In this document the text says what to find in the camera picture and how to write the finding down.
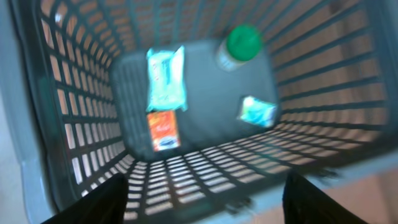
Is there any orange small packet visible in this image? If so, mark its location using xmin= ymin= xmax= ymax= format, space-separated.
xmin=147 ymin=110 xmax=181 ymax=152

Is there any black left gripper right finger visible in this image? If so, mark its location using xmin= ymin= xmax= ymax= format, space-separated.
xmin=282 ymin=171 xmax=366 ymax=224

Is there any teal small tissue packet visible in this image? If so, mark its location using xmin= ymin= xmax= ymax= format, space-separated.
xmin=238 ymin=96 xmax=277 ymax=128

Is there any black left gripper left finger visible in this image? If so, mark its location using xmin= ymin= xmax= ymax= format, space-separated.
xmin=44 ymin=173 xmax=128 ymax=224

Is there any teal long snack packet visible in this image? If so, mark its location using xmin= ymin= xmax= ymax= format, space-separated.
xmin=146 ymin=46 xmax=188 ymax=112

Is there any grey plastic shopping basket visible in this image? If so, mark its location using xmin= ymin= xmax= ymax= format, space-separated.
xmin=1 ymin=0 xmax=397 ymax=223

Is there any green-lidded jar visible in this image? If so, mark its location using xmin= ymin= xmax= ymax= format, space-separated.
xmin=215 ymin=24 xmax=263 ymax=72

